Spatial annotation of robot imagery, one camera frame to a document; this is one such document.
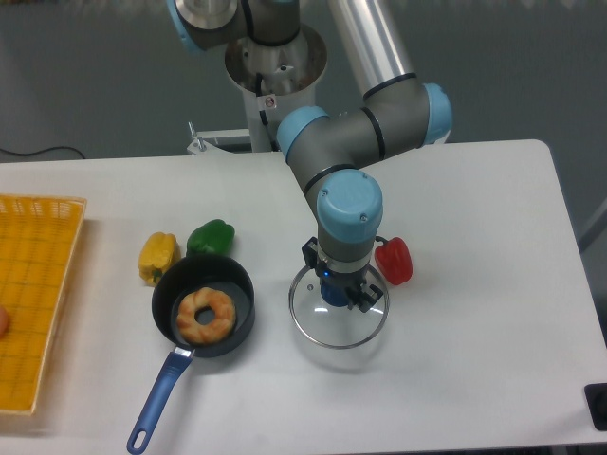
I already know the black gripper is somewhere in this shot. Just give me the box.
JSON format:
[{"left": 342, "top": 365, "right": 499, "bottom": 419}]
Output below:
[{"left": 302, "top": 238, "right": 381, "bottom": 313}]

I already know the glass pot lid blue knob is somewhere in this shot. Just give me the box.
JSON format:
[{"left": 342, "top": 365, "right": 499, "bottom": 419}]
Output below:
[{"left": 288, "top": 266, "right": 390, "bottom": 350}]

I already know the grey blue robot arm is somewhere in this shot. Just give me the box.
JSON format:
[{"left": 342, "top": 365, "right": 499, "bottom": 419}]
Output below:
[{"left": 168, "top": 1, "right": 452, "bottom": 311}]

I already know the red bell pepper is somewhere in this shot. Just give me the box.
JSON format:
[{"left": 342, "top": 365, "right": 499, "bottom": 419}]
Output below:
[{"left": 375, "top": 236, "right": 414, "bottom": 285}]

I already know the green bell pepper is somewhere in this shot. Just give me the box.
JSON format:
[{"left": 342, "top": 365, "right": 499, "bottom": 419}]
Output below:
[{"left": 186, "top": 219, "right": 235, "bottom": 256}]

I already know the yellow bell pepper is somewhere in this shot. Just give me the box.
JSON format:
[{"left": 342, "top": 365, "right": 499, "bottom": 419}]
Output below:
[{"left": 138, "top": 232, "right": 181, "bottom": 286}]

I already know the black table edge device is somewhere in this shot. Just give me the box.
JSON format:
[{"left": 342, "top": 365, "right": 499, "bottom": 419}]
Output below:
[{"left": 584, "top": 383, "right": 607, "bottom": 431}]

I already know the yellow woven basket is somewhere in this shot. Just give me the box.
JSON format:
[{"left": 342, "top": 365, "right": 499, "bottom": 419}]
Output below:
[{"left": 1, "top": 193, "right": 87, "bottom": 415}]

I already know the glazed ring donut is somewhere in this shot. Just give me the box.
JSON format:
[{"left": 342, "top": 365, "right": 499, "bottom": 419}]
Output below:
[{"left": 176, "top": 287, "right": 236, "bottom": 345}]

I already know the black pot blue handle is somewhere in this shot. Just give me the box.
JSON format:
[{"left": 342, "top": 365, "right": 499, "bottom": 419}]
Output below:
[{"left": 127, "top": 254, "right": 255, "bottom": 454}]

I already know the metal table clamp bracket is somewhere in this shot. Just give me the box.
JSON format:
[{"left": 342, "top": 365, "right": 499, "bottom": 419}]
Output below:
[{"left": 186, "top": 121, "right": 252, "bottom": 156}]

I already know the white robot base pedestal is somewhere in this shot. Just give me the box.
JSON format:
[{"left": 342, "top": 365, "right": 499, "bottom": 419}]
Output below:
[{"left": 225, "top": 25, "right": 327, "bottom": 152}]

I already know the black cable on floor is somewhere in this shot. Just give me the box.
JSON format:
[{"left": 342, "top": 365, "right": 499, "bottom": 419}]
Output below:
[{"left": 0, "top": 146, "right": 87, "bottom": 159}]

